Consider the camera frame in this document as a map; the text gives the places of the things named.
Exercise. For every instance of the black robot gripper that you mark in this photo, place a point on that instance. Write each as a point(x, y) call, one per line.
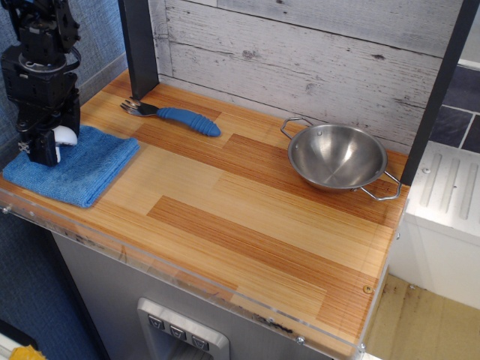
point(46, 96)

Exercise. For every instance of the white toy mushroom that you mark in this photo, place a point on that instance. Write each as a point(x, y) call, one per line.
point(63, 136)

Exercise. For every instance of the blue-handled metal spork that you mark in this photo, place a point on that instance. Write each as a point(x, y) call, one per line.
point(193, 120)

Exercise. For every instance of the dark shelf post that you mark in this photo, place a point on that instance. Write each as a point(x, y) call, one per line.
point(139, 45)
point(446, 71)

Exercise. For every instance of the dark left shelf post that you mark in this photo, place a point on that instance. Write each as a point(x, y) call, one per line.
point(139, 45)

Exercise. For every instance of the yellow object bottom left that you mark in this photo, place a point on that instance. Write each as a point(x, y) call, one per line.
point(26, 353)

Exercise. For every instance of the dark right shelf post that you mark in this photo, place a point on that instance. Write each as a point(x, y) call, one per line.
point(446, 71)

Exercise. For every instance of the blue folded cloth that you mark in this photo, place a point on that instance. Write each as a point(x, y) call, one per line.
point(84, 172)

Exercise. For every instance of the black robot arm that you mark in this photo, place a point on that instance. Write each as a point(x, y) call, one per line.
point(44, 27)

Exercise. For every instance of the small steel two-handled pan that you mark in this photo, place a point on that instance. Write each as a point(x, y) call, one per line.
point(337, 157)

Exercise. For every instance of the silver dispenser button panel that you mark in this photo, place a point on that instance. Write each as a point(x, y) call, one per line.
point(171, 335)

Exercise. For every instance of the white toy sink unit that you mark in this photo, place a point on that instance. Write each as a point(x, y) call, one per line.
point(437, 244)

